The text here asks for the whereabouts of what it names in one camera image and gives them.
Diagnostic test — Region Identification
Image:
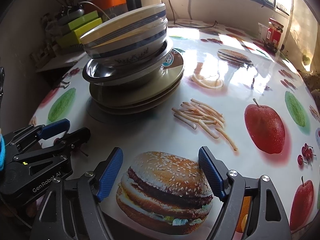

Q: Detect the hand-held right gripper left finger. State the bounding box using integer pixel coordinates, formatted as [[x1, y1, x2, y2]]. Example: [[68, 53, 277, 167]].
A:
[[30, 147, 123, 240]]

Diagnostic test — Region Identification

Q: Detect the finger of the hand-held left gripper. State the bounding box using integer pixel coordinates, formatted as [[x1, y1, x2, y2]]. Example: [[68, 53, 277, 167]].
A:
[[4, 119, 70, 153], [14, 127, 91, 168]]

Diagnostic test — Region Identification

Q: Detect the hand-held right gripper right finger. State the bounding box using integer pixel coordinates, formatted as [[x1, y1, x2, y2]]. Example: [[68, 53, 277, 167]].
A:
[[198, 146, 292, 240]]

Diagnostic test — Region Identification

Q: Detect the beige plate with blue pattern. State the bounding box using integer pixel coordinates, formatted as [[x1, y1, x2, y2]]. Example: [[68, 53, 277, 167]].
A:
[[89, 51, 185, 103], [94, 76, 184, 109], [99, 90, 175, 115]]

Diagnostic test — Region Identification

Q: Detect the stainless steel bowl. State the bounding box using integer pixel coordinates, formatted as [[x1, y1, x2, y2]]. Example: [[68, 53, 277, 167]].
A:
[[82, 39, 174, 88]]

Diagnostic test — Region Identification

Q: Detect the white bowl with blue stripes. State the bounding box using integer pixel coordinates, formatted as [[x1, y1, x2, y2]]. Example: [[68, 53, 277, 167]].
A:
[[84, 21, 167, 58], [79, 2, 167, 47]]

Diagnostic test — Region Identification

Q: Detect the person's left hand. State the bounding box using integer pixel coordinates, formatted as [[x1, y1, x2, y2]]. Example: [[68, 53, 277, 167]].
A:
[[0, 199, 40, 230]]

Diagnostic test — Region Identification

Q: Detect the grey side board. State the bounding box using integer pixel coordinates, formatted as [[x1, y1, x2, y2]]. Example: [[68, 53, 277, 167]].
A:
[[35, 52, 87, 73]]

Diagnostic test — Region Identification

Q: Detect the food printed tablecloth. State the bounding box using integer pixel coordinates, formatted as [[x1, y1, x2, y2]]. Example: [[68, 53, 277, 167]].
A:
[[29, 20, 320, 240]]

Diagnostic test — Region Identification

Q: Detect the grey ribbed basket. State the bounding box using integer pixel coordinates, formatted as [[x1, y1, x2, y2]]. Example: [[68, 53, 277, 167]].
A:
[[60, 44, 85, 55]]

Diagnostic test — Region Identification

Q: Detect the yellow-green box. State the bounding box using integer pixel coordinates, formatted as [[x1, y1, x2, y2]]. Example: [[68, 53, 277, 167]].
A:
[[55, 17, 103, 48]]

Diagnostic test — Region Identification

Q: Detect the orange box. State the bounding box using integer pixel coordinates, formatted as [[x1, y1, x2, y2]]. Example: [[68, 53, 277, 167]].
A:
[[95, 0, 125, 8]]

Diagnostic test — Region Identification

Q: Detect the white plastic tub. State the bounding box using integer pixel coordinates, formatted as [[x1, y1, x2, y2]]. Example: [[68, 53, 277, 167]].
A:
[[257, 22, 269, 39]]

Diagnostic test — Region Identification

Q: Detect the glass jar with red label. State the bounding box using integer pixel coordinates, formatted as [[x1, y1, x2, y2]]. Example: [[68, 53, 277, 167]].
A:
[[264, 17, 285, 53]]

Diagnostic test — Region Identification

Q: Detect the white cable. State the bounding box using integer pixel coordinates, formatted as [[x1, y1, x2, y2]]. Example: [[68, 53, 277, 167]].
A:
[[79, 1, 110, 21]]

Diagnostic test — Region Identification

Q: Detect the black power cable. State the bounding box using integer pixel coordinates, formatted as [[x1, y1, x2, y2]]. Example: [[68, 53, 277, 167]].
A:
[[165, 0, 218, 29]]

